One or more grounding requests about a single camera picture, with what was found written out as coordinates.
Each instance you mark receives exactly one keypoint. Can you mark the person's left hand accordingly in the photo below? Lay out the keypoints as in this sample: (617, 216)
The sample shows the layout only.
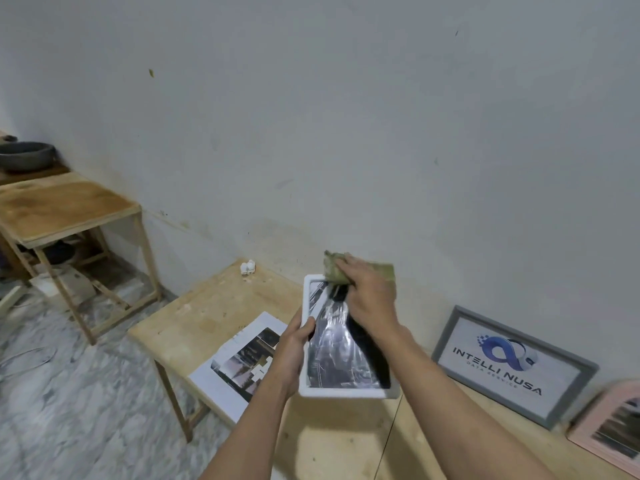
(286, 358)

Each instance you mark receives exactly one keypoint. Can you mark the person's right hand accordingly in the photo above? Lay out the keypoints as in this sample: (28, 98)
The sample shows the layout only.
(372, 299)

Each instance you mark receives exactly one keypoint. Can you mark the person's right fingers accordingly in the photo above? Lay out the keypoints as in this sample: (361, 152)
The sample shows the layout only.
(350, 268)

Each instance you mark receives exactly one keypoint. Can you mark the person's left thumb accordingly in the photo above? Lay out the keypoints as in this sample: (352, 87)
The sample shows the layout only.
(304, 329)

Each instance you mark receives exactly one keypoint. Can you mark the green cleaning cloth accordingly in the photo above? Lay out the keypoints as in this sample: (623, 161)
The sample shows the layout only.
(384, 270)

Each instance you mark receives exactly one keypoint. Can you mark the white picture frame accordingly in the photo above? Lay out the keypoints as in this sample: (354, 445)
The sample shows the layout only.
(334, 354)

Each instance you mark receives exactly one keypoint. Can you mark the person's left forearm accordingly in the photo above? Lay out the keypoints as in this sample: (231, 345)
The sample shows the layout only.
(246, 433)

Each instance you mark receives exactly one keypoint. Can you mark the person's right forearm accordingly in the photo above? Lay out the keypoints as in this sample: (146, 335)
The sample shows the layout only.
(450, 404)

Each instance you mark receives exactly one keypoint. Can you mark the printed photo sheet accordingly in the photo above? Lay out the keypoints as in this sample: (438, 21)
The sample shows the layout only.
(235, 367)

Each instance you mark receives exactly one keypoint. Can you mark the small white plastic piece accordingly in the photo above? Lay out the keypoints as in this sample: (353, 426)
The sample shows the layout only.
(247, 267)

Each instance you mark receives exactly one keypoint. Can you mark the light wooden work table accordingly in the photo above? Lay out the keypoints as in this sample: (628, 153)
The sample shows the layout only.
(220, 304)

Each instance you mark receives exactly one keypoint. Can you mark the white box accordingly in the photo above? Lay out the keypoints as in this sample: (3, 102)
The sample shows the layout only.
(70, 283)

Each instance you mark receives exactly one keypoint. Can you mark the black round object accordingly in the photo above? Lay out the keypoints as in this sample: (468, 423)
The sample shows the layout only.
(57, 252)

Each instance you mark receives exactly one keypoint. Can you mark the small wooden side table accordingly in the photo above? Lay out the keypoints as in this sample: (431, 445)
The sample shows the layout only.
(65, 207)

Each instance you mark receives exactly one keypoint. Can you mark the dark stone bowl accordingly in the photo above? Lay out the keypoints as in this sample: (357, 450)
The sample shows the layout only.
(26, 154)

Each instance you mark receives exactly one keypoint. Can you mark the grey picture frame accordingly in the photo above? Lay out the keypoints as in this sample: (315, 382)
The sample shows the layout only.
(505, 367)

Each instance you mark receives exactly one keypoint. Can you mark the pink picture frame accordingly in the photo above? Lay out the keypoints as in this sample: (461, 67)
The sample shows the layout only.
(607, 424)

